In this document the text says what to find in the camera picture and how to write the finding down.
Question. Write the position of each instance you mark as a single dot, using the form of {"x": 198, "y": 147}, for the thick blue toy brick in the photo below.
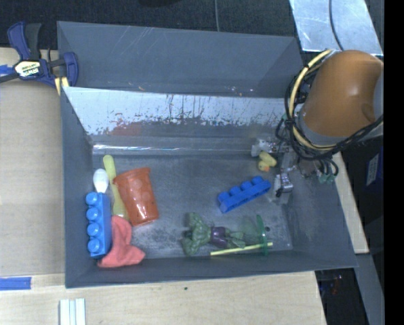
{"x": 98, "y": 225}

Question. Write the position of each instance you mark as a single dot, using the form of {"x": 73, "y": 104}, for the yellow plastic stick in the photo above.
{"x": 117, "y": 201}

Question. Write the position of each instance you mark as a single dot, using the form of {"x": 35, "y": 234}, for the grey metal bin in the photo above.
{"x": 188, "y": 63}

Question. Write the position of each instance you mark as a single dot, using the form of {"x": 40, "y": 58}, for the pink cloth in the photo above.
{"x": 122, "y": 245}

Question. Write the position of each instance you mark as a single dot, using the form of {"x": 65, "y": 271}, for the white plastic spoon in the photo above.
{"x": 100, "y": 179}

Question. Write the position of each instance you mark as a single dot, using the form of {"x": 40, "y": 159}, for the yellow toy duck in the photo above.
{"x": 266, "y": 161}

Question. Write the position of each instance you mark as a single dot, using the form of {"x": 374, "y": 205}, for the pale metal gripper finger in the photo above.
{"x": 264, "y": 146}
{"x": 284, "y": 184}

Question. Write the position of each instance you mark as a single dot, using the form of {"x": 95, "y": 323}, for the thin blue toy brick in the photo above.
{"x": 244, "y": 195}

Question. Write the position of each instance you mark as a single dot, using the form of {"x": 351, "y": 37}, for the green toy figure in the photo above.
{"x": 200, "y": 235}

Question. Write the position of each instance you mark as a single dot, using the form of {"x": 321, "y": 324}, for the orange plastic cup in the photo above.
{"x": 137, "y": 196}

